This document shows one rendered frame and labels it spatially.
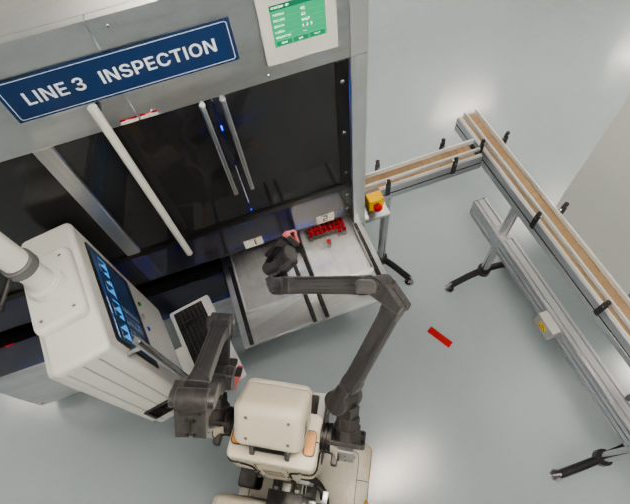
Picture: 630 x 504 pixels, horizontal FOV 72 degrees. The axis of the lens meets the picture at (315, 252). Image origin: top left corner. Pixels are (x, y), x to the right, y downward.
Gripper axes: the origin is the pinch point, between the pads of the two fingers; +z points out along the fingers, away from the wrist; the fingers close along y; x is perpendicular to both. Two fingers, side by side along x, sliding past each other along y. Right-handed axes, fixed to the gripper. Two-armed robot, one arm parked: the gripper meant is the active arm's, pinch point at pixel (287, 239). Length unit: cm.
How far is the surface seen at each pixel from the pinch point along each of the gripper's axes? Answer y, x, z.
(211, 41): 49, 52, -17
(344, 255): -12.4, -29.3, 33.1
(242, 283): -45.0, 0.1, 11.8
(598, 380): 24, -151, 26
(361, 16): 73, 26, 6
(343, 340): -82, -77, 60
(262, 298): -40.4, -10.6, 7.0
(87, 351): -20, 29, -67
